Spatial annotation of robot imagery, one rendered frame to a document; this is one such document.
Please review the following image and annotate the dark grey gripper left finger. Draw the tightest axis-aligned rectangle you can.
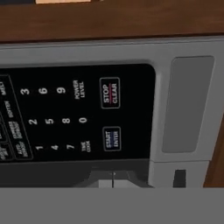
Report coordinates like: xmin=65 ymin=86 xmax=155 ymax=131
xmin=72 ymin=170 xmax=114 ymax=189

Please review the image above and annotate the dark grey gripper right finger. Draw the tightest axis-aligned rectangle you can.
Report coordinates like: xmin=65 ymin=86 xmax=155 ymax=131
xmin=112 ymin=170 xmax=154 ymax=189

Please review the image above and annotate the grey microwave with black panel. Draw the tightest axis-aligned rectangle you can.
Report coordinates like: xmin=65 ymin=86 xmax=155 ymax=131
xmin=0 ymin=35 xmax=224 ymax=189

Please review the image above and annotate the brown wooden cupboard panel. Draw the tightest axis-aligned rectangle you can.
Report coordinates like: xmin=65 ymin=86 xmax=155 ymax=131
xmin=0 ymin=0 xmax=224 ymax=44

